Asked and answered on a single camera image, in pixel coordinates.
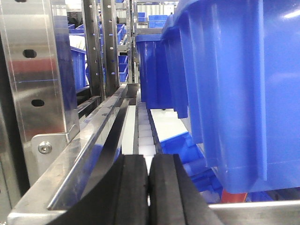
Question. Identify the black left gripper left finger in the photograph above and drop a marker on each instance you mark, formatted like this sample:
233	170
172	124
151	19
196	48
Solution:
120	198

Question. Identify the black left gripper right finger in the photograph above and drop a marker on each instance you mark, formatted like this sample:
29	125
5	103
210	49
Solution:
174	200

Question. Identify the large blue plastic bin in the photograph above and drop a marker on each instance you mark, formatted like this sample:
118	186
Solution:
241	60

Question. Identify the blue bin on lower shelf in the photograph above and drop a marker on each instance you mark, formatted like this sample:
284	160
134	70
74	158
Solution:
194	163

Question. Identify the blue bin behind upright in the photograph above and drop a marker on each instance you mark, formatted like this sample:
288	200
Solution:
79	68

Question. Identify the white roller track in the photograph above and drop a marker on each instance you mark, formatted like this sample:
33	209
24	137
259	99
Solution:
146	146

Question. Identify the perforated steel rack upright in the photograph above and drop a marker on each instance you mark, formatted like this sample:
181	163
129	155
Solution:
36	45

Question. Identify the stainless steel shelf rail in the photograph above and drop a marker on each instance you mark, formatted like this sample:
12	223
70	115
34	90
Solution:
63	183

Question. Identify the hex bolt on bracket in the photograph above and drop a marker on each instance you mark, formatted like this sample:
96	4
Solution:
45	148

